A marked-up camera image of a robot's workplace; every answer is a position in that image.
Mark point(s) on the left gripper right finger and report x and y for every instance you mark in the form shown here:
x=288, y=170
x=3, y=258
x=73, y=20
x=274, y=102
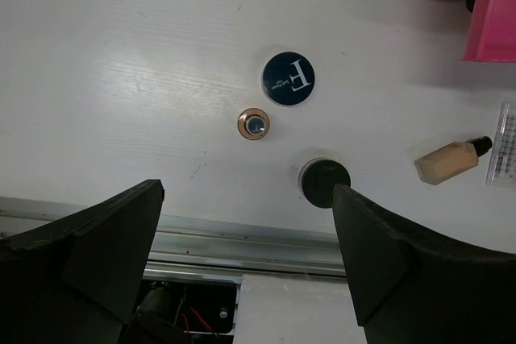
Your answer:
x=410, y=284

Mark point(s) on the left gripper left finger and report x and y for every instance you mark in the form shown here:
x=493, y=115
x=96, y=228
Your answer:
x=76, y=279

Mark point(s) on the black lid powder jar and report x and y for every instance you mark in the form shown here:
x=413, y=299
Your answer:
x=317, y=180

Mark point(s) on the false eyelash packet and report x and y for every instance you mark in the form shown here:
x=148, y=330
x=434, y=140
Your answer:
x=501, y=171

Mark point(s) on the navy lid powder jar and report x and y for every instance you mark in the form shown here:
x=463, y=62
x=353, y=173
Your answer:
x=288, y=79

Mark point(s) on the pink drawer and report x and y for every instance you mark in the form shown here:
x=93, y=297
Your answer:
x=491, y=36

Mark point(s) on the lying foundation bottle black cap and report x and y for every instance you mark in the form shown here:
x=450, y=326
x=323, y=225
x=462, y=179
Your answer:
x=451, y=160

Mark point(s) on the white foil covered panel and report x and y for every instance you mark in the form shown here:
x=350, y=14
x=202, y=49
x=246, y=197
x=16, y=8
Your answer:
x=280, y=310

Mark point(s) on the upright foundation pump bottle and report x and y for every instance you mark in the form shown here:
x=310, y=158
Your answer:
x=253, y=124

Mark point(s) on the aluminium rail frame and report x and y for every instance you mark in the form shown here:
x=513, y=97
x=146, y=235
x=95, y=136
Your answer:
x=193, y=243

